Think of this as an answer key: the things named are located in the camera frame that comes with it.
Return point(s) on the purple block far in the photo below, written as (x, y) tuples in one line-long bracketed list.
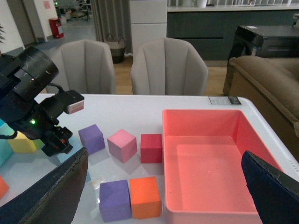
[(92, 138)]

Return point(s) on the grey chair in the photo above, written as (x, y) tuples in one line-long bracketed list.
[(168, 66), (85, 66)]

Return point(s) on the pink plastic bin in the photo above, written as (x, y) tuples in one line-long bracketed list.
[(204, 181)]

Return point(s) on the teal plastic bin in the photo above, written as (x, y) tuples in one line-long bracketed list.
[(5, 149)]

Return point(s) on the pink foam block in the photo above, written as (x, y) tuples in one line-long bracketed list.
[(122, 145)]

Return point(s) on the dark counter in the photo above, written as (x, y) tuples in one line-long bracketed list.
[(211, 30)]

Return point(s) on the right grey chair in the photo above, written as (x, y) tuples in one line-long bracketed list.
[(168, 66)]

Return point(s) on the table label sticker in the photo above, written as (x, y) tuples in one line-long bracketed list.
[(221, 100)]

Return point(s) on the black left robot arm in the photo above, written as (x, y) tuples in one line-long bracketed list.
[(22, 78)]

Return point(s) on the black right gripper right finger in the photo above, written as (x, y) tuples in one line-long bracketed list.
[(275, 194)]

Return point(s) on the yellow foam block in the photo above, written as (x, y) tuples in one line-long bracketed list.
[(21, 144)]

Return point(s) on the white cabinet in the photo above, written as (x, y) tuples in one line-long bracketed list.
[(148, 20)]

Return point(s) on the dark red block far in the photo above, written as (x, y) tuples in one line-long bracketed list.
[(151, 148)]

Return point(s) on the purple block near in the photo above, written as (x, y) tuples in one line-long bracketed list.
[(115, 201)]

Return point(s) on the blue block front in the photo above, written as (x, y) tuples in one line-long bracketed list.
[(74, 144)]

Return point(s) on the brown sofa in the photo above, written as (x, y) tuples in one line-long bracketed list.
[(272, 85)]

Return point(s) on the woven basket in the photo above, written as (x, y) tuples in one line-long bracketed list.
[(117, 47)]

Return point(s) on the white potted plant on counter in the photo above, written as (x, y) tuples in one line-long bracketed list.
[(201, 3)]

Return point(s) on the orange block near teal bin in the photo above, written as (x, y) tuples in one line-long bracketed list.
[(4, 187)]

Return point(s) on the purple block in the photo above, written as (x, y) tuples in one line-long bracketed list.
[(115, 201), (92, 138)]

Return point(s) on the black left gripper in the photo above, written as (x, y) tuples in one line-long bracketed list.
[(42, 123)]

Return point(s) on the green foam block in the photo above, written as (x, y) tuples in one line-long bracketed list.
[(38, 143)]

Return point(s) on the left grey chair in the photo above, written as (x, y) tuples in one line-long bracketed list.
[(85, 66)]

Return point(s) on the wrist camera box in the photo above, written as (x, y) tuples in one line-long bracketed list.
[(70, 101)]

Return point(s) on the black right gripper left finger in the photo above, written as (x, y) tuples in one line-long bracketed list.
[(54, 198)]

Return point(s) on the orange block near pink bin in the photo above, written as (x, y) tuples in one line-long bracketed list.
[(145, 198)]

